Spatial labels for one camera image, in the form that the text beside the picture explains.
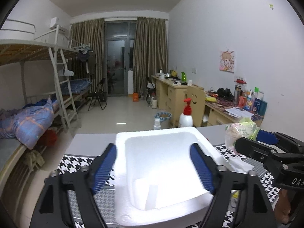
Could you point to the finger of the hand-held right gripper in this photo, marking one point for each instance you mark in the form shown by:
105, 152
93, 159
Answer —
266, 136
256, 148

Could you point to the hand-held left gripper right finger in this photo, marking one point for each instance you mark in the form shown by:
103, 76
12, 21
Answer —
201, 168

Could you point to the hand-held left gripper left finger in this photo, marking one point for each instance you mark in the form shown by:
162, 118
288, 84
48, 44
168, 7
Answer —
104, 168

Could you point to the clear plastic bag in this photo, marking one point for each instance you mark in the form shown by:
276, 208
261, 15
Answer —
239, 129

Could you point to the white foam box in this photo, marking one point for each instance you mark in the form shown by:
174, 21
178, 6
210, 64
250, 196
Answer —
166, 166

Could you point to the person's right hand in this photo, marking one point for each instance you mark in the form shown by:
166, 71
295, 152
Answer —
285, 206

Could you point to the white tissue paper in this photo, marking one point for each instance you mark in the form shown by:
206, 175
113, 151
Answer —
241, 165

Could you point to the black white houndstooth cloth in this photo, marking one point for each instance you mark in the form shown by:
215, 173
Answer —
78, 161

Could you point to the cluster of toiletry bottles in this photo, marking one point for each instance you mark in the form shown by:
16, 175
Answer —
251, 102

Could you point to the white printed papers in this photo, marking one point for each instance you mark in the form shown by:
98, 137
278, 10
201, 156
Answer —
237, 111

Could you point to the light wooden desk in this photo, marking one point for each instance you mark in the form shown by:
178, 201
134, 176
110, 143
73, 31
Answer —
166, 92
218, 118

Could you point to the white red pump lotion bottle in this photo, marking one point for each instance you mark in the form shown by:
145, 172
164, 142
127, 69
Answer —
186, 120

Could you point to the dark patterned desk mat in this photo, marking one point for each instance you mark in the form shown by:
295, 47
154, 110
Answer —
222, 104

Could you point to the wooden smiley face chair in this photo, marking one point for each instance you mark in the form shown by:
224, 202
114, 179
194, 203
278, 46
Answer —
193, 109

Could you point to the blue spray bottle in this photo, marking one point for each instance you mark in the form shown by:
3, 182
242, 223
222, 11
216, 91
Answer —
157, 124

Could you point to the blue trash basket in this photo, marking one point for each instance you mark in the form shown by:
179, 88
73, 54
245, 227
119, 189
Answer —
163, 115

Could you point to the yellow cloth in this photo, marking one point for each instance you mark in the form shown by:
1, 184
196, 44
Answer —
211, 99

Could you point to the black folding chair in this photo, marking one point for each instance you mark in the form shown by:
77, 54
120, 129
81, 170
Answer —
99, 97

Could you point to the olive cloth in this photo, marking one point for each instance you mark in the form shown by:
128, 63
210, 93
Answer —
33, 160

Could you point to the white thermos jug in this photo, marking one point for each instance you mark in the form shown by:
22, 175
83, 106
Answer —
154, 103

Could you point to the blue plaid mattress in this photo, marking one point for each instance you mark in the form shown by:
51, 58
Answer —
77, 85

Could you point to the blue plaid blanket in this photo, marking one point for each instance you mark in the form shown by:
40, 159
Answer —
30, 121

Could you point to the white narrow cabinet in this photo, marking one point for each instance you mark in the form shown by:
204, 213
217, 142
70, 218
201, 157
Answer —
130, 83

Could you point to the green bag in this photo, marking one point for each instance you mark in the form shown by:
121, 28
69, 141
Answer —
184, 78

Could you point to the black desk chair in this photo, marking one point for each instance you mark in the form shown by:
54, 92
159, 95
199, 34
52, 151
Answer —
150, 87

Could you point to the white bunk bed ladder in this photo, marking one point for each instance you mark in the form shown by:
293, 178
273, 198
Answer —
62, 85

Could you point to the yellow bag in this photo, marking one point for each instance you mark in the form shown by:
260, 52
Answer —
173, 73

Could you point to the white cooking pot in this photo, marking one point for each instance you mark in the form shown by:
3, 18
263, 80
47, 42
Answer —
161, 74

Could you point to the glass balcony door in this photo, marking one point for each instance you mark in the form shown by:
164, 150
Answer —
118, 59

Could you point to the dark hanging clothes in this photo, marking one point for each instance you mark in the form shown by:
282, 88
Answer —
86, 59

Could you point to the brown curtain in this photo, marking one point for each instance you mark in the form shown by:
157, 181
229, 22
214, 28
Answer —
86, 42
149, 52

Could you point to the white metal bunk bed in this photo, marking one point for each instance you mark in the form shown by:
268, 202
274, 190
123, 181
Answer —
28, 49

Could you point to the white air conditioner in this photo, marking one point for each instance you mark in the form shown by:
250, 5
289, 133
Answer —
59, 25

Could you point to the cartoon wall poster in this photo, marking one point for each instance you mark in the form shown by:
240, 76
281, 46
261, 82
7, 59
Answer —
227, 61

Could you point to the white wall socket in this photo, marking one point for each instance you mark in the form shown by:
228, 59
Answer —
194, 70

